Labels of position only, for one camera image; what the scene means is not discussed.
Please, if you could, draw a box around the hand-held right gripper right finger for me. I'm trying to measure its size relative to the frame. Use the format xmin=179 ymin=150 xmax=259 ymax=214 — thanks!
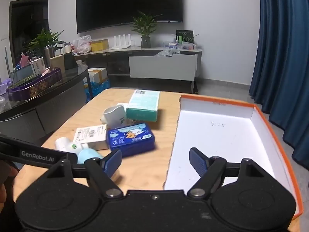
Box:
xmin=188 ymin=147 xmax=266 ymax=199

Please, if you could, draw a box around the red white plastic bag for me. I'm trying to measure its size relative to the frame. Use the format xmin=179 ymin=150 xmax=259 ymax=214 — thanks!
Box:
xmin=72 ymin=35 xmax=92 ymax=54

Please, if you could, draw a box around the blue plastic bag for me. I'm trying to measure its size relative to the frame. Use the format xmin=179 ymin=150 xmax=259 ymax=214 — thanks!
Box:
xmin=83 ymin=79 xmax=112 ymax=102

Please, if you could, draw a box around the small white labelled box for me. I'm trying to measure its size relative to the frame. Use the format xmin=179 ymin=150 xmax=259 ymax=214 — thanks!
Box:
xmin=73 ymin=125 xmax=108 ymax=151

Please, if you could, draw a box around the pile of small packets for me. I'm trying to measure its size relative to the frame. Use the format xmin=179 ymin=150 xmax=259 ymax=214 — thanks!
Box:
xmin=154 ymin=41 xmax=201 ymax=57

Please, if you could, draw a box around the bamboo plant in glass vase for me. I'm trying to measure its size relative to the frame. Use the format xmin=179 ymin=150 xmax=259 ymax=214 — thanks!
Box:
xmin=130 ymin=11 xmax=163 ymax=49

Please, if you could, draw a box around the yellow box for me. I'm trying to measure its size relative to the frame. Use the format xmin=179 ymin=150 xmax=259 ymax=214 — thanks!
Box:
xmin=90 ymin=39 xmax=109 ymax=52

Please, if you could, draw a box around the person's left hand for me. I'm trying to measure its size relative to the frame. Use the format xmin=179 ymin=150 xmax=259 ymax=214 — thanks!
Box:
xmin=0 ymin=161 xmax=19 ymax=202

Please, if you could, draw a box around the green leafy plant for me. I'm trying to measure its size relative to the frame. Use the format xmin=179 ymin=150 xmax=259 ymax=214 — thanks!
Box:
xmin=25 ymin=27 xmax=65 ymax=55

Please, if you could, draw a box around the white router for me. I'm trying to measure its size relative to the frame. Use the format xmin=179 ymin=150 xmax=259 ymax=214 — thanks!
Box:
xmin=110 ymin=33 xmax=136 ymax=50

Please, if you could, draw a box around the blue curtain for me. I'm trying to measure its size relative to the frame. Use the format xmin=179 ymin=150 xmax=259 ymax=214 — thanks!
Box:
xmin=249 ymin=0 xmax=309 ymax=168

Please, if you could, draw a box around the purple patterned tin box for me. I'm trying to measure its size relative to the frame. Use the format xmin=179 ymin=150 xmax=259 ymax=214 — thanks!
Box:
xmin=6 ymin=67 xmax=63 ymax=102

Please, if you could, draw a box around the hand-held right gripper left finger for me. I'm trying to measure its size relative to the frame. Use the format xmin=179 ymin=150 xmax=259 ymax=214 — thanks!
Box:
xmin=49 ymin=149 xmax=123 ymax=198

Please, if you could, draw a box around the blue cartoon tin case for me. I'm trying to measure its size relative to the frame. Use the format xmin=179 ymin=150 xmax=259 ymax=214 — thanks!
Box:
xmin=107 ymin=122 xmax=156 ymax=158

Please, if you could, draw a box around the dark curved counter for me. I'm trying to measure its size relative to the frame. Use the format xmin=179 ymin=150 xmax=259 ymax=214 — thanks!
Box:
xmin=0 ymin=63 xmax=89 ymax=147

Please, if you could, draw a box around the grey tv cabinet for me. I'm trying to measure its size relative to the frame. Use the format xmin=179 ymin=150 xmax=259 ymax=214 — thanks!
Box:
xmin=74 ymin=47 xmax=204 ymax=95

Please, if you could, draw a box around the white printed box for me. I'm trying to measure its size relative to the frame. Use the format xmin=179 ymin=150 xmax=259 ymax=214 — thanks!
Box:
xmin=30 ymin=57 xmax=46 ymax=76

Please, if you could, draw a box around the white cup with green leaf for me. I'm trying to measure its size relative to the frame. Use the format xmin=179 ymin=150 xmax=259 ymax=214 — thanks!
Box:
xmin=103 ymin=106 xmax=126 ymax=130

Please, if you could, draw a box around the white taped cardboard box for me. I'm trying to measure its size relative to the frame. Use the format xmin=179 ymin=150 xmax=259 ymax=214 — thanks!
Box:
xmin=88 ymin=67 xmax=108 ymax=83

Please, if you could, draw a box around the orange white cardboard box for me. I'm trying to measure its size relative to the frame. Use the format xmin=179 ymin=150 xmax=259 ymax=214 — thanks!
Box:
xmin=164 ymin=95 xmax=304 ymax=220

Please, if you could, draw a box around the beige box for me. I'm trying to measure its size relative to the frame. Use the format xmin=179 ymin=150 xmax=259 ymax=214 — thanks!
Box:
xmin=49 ymin=54 xmax=66 ymax=74

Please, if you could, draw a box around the green black box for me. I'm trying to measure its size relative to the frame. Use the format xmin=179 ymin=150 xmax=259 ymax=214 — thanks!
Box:
xmin=175 ymin=29 xmax=194 ymax=44

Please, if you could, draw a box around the light blue round object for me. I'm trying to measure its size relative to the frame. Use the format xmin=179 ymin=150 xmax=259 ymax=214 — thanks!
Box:
xmin=77 ymin=148 xmax=104 ymax=164

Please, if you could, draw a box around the white plug-in device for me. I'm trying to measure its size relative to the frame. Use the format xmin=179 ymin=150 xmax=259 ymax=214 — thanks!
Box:
xmin=55 ymin=137 xmax=84 ymax=155

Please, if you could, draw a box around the wall television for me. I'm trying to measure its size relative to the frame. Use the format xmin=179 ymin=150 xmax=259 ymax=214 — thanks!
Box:
xmin=76 ymin=0 xmax=183 ymax=34

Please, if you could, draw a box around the teal cardboard box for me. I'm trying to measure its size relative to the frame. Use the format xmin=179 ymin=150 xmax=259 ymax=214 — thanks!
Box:
xmin=126 ymin=89 xmax=161 ymax=123

